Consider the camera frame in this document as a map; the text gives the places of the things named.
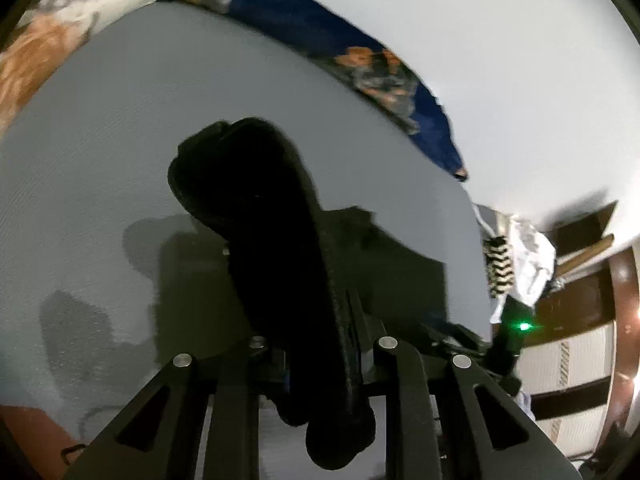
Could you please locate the black cable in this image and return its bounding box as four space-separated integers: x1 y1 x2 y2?
60 441 88 463

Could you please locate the wooden stick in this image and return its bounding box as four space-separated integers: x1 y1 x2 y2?
554 234 616 277

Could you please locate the brown wooden rail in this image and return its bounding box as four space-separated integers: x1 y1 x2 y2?
595 247 640 458

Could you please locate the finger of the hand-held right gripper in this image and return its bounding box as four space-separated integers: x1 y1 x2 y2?
418 322 494 360

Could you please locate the black white zigzag cloth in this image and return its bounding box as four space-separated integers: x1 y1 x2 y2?
482 232 517 300

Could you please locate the grey honeycomb mattress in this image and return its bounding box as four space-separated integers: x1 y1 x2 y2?
0 2 495 480

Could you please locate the white crumpled cloth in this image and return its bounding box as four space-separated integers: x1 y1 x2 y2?
472 204 558 326

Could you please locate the dark wooden furniture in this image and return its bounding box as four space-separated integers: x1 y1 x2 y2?
544 200 619 261

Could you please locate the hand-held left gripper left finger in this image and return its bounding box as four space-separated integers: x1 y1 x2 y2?
65 336 292 480

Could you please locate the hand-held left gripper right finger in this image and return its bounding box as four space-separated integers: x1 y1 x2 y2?
347 290 583 480

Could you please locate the blue white floral bedsheet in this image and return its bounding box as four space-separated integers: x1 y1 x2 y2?
0 0 471 182

